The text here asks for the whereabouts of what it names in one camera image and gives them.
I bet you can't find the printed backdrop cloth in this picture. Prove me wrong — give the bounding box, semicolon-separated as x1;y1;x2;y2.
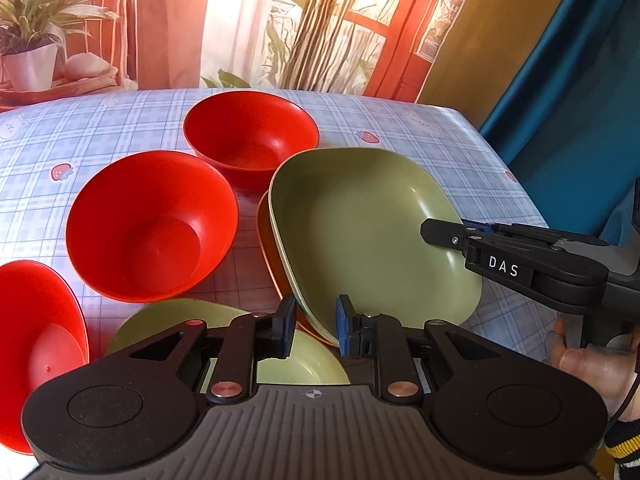
0;0;483;113

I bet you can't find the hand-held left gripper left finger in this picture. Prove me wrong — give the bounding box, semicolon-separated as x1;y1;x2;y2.
114;293;298;407

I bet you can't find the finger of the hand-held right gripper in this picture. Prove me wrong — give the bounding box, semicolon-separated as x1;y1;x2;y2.
461;219;577;255
420;217;609;294

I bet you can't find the orange square plate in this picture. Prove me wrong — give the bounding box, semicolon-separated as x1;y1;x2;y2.
255;189;337;347

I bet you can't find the black cable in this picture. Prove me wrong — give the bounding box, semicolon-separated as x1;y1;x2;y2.
607;369;640;425

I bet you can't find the blue curtain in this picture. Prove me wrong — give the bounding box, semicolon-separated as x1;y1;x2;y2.
477;0;640;261

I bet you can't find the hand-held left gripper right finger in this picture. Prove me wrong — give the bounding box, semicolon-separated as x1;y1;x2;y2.
335;294;517;407

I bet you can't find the blue checked tablecloth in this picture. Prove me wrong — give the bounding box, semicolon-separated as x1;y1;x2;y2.
0;87;553;361

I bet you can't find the wooden panel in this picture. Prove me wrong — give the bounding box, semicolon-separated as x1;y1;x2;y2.
414;0;551;132

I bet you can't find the person's right hand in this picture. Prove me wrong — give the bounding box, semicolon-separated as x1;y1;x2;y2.
549;319;640;417

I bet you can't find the green square plate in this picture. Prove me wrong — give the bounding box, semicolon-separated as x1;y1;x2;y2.
268;147;484;349

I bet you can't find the speckled green plate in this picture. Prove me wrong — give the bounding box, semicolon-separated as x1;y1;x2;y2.
107;298;352;387

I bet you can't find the person's right forearm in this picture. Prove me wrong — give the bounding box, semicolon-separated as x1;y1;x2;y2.
602;417;640;480

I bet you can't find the red plastic bowl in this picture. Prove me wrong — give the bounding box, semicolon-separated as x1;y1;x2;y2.
183;90;321;194
0;259;91;457
64;150;240;304

